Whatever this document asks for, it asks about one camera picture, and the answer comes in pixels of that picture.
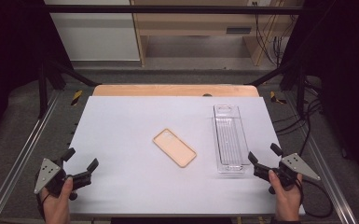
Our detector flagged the white table board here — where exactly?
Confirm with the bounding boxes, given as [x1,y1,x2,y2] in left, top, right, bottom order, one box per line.
[42,95,306,217]

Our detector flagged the black upright frame post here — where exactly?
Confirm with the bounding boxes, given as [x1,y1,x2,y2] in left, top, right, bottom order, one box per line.
[37,61,48,119]
[296,64,308,117]

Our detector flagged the person's right hand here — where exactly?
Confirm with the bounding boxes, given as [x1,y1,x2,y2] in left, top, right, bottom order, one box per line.
[268,169,304,223]

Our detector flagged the white cabinet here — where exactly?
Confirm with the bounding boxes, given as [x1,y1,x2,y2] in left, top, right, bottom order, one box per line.
[43,0,141,62]

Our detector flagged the beige phone case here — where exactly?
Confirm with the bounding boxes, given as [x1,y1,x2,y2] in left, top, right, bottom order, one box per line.
[152,128,198,169]

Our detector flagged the black horizontal frame bar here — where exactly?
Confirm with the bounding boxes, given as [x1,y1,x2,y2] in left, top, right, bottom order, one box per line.
[42,4,306,15]

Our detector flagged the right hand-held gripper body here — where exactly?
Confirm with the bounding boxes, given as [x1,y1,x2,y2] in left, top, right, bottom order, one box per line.
[254,152,322,196]

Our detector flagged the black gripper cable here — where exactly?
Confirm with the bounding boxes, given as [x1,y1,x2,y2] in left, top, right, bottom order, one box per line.
[294,177,334,219]
[36,189,50,220]

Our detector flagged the person's left hand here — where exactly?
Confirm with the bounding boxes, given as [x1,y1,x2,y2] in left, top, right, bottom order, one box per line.
[40,176,75,224]

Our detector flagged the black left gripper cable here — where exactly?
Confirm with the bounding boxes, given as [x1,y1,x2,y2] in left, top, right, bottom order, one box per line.
[36,189,50,220]

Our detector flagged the hanging black cable bundle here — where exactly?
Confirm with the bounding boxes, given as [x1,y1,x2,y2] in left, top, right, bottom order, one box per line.
[253,1,294,67]

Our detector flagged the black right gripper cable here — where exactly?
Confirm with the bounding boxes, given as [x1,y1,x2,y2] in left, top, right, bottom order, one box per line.
[294,177,334,219]

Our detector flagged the aluminium rail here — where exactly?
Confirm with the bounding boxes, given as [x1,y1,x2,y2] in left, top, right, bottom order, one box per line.
[283,92,359,224]
[0,91,61,224]

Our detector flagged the light wooden desk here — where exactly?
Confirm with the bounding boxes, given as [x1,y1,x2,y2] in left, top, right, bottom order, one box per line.
[130,0,304,67]

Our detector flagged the black floor cables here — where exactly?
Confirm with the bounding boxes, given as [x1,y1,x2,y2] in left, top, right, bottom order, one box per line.
[272,77,324,157]

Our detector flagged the dark curtain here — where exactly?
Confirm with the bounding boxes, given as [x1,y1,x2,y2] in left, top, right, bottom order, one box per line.
[0,0,73,150]
[279,0,359,188]

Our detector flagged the clear plastic packaging tray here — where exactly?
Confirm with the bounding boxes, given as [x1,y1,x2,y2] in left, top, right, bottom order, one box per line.
[213,104,252,175]

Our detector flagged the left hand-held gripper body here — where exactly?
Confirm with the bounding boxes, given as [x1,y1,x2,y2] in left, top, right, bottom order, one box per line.
[34,158,92,201]

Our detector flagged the black diagonal frame strut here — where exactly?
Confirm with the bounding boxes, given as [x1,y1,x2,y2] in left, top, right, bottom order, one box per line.
[244,61,297,88]
[45,58,103,88]

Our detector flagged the right yellow clamp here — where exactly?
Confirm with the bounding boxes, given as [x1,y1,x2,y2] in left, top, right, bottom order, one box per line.
[269,91,288,105]

